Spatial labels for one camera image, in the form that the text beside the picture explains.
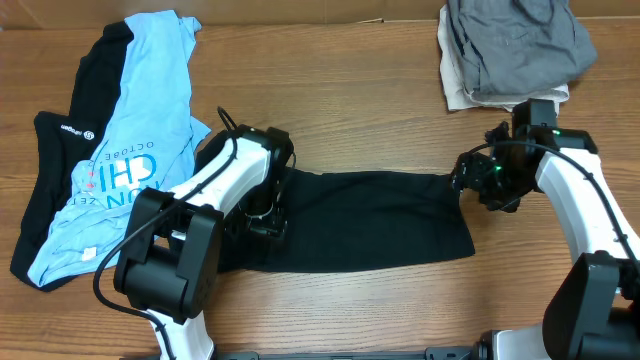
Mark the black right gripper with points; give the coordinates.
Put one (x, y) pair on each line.
(469, 175)

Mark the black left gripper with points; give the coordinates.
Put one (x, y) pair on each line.
(275, 226)

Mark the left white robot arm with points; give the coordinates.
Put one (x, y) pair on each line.
(169, 258)

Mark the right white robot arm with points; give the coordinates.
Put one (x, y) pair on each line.
(595, 312)

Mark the beige folded garment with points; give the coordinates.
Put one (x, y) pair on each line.
(458, 97)

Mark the grey folded shorts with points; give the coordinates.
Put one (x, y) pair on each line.
(517, 47)

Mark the light blue printed t-shirt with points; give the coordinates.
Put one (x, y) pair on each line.
(148, 141)

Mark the black logo t-shirt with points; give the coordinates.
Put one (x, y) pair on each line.
(65, 140)

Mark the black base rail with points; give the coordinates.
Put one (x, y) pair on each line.
(375, 354)

